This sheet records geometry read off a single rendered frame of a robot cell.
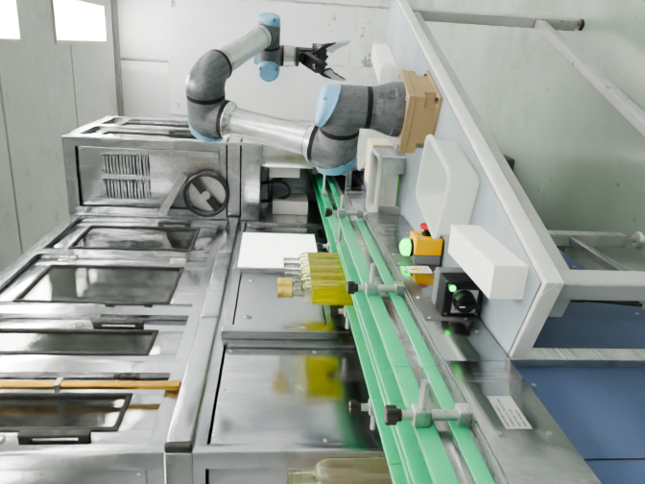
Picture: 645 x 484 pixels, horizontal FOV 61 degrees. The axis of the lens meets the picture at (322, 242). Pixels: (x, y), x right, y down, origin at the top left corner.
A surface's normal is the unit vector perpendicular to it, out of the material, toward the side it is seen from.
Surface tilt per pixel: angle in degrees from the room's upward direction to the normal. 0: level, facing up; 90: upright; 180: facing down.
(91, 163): 90
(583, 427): 90
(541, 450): 90
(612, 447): 90
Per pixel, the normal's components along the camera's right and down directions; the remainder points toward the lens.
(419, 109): 0.06, 0.64
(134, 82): 0.08, 0.33
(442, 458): 0.06, -0.94
